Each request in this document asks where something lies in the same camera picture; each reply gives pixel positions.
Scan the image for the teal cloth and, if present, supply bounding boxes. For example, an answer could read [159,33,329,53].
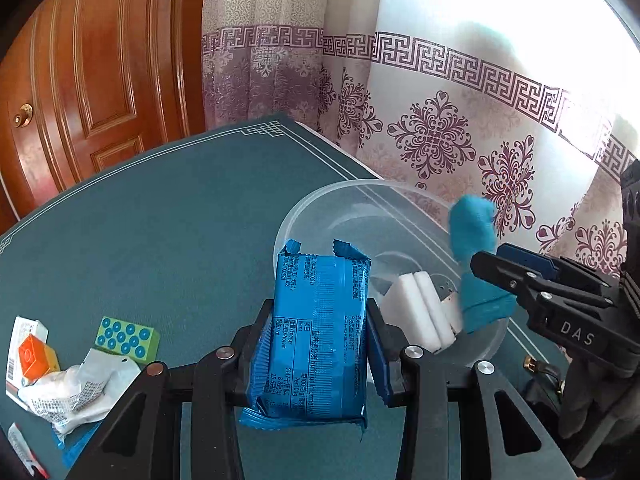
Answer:
[448,194,519,335]

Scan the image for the white black sponge block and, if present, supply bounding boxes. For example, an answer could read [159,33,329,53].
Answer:
[380,271,456,353]

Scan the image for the blue snack packet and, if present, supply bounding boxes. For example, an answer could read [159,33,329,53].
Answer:
[240,240,371,431]
[62,422,100,469]

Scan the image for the clear plastic bowl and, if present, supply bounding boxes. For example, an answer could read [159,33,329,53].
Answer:
[272,178,510,369]

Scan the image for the grey gloved right hand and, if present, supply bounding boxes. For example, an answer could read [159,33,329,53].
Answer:
[559,358,639,469]

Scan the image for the white crinkled plastic packet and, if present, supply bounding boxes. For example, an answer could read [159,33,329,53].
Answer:
[18,349,140,441]

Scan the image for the green dotted toy brick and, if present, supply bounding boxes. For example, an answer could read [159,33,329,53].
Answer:
[93,316,160,365]

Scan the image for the red white snack packet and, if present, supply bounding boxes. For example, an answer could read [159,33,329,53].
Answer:
[6,422,50,479]

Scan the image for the orange yellow toy brick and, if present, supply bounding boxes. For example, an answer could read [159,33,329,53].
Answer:
[18,334,60,384]

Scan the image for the white blue medicine box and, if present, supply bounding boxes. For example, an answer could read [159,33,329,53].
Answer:
[6,316,49,413]

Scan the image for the patterned purple curtain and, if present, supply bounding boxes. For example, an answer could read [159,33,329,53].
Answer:
[202,0,639,275]

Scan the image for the brass door knob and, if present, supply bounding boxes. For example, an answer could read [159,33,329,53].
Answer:
[13,103,34,128]

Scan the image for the brown wooden door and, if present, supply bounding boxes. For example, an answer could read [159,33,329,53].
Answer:
[1,0,205,229]

